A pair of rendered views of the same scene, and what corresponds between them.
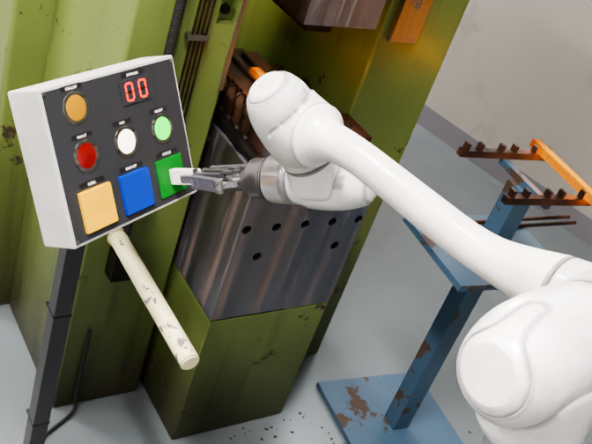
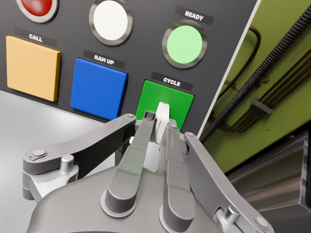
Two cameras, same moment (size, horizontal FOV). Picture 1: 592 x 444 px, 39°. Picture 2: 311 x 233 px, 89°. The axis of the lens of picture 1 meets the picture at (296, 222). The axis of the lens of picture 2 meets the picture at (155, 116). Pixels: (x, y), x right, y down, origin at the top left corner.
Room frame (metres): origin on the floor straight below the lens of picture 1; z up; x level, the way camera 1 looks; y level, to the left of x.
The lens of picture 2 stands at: (1.33, 0.12, 1.18)
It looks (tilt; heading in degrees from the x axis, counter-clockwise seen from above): 50 degrees down; 66
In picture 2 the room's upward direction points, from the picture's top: 19 degrees clockwise
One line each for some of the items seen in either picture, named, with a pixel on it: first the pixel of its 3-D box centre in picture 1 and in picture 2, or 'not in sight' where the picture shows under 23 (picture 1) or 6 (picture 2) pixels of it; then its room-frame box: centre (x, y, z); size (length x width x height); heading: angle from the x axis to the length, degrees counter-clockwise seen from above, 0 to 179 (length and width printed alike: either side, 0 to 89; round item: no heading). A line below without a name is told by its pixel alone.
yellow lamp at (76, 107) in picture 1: (76, 107); not in sight; (1.25, 0.42, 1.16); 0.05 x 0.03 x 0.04; 132
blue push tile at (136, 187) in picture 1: (135, 190); (99, 90); (1.31, 0.30, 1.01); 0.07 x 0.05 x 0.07; 157
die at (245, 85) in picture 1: (257, 101); not in sight; (1.95, 0.20, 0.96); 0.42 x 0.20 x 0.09; 42
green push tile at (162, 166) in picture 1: (168, 175); (162, 110); (1.40, 0.27, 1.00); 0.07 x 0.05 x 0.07; 157
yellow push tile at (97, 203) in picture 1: (96, 207); (35, 70); (1.21, 0.34, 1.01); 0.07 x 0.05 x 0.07; 157
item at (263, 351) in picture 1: (207, 306); not in sight; (1.99, 0.16, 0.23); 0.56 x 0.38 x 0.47; 42
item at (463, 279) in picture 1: (487, 250); not in sight; (2.04, -0.53, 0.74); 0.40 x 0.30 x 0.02; 125
